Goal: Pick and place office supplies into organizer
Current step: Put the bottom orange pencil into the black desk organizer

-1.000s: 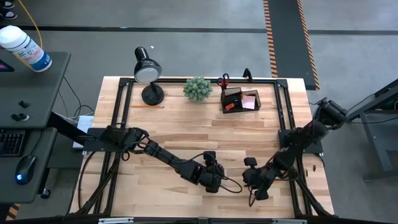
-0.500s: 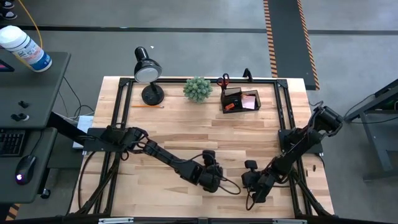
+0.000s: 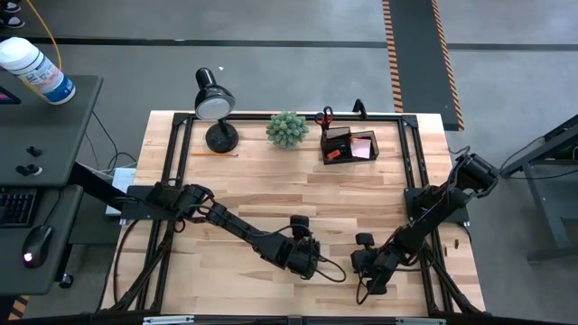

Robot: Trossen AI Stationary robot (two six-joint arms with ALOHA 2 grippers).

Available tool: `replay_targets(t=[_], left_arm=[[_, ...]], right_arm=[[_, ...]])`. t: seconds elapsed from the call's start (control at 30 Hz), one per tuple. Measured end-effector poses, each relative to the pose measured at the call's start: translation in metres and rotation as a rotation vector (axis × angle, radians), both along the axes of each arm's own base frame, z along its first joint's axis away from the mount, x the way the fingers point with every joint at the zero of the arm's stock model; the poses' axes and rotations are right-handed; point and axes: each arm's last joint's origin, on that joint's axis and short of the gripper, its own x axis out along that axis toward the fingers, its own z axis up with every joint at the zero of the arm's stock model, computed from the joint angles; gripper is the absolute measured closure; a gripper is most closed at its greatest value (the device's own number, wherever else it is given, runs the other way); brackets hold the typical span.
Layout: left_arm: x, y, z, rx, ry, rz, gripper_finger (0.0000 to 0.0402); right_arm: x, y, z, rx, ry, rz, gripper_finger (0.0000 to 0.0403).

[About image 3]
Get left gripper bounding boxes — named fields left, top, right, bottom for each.
left=270, top=214, right=322, bottom=279

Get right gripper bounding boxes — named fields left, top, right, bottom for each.
left=350, top=232, right=401, bottom=295

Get pink sticky note pad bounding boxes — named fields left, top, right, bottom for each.
left=351, top=137, right=372, bottom=160

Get red-handled scissors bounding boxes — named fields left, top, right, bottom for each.
left=314, top=106, right=335, bottom=133

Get black mesh desk organizer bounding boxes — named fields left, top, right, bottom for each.
left=320, top=125, right=380, bottom=166

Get green succulent plant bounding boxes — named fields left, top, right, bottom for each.
left=265, top=111, right=312, bottom=150

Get black desk lamp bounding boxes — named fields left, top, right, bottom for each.
left=193, top=67, right=239, bottom=154

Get dark grey metal table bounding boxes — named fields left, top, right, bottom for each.
left=498, top=112, right=578, bottom=265

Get white flat box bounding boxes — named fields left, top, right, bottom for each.
left=104, top=166, right=137, bottom=218

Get black striped-edge floor mat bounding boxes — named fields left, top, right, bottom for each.
left=381, top=0, right=465, bottom=132

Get black computer mouse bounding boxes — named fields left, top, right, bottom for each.
left=21, top=224, right=54, bottom=270

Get black computer desk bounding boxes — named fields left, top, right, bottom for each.
left=0, top=74, right=132, bottom=299

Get orange black striped tape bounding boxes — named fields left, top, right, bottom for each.
left=7, top=295, right=29, bottom=321

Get black keyboard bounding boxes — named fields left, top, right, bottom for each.
left=0, top=187, right=38, bottom=229

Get white wipes canister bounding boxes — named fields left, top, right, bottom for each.
left=0, top=36, right=77, bottom=106

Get dark device pink screen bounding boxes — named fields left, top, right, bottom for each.
left=0, top=86, right=22, bottom=106

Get silver metal bracket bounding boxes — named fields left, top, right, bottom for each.
left=143, top=315, right=195, bottom=325
left=396, top=317, right=447, bottom=325

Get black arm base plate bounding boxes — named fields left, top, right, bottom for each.
left=404, top=186, right=471, bottom=225
left=119, top=183, right=186, bottom=222

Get black aluminium table frame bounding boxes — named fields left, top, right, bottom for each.
left=97, top=111, right=487, bottom=325

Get thick black cable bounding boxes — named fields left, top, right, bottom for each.
left=111, top=218, right=142, bottom=308

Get thin black desk cable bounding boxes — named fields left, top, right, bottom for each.
left=83, top=110, right=139, bottom=175

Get black knob white ring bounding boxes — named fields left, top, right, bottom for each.
left=14, top=163, right=44, bottom=178

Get yellow cable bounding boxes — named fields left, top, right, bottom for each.
left=24, top=0, right=63, bottom=101

